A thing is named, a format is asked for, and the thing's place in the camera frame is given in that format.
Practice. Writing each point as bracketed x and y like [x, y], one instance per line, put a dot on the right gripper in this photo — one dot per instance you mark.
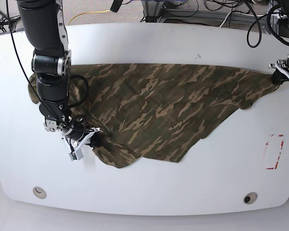
[75, 134]

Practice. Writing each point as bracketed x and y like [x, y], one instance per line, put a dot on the camouflage T-shirt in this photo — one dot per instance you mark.
[159, 111]

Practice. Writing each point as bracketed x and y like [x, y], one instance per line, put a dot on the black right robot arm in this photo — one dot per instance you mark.
[45, 29]

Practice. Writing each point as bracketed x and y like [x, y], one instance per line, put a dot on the red tape rectangle marking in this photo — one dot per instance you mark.
[272, 151]

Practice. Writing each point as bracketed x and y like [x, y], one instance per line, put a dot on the black tripod legs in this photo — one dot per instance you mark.
[14, 17]

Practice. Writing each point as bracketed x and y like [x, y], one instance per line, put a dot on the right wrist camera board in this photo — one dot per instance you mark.
[76, 155]

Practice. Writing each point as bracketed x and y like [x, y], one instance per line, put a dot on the left table cable grommet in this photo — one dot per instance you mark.
[39, 193]

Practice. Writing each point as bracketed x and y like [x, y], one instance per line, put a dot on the table cable grommet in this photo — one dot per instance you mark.
[39, 193]
[250, 198]

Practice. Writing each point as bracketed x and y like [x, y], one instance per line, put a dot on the right table cable grommet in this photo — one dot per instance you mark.
[250, 198]

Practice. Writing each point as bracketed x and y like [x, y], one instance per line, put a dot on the aluminium frame stand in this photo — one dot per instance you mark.
[158, 11]

